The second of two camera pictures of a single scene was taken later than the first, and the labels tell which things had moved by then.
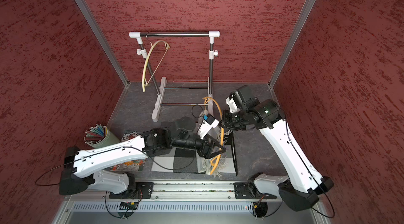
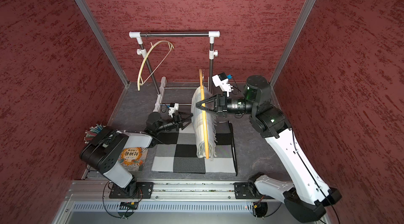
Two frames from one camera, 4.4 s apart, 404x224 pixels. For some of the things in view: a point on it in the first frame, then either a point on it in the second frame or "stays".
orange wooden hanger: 214,162 to 204,112
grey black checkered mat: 191,161 stays
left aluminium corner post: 94,26 stays
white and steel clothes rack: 160,90 stays
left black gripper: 207,153 to 178,118
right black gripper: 227,122 to 219,98
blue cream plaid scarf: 204,164 to 204,125
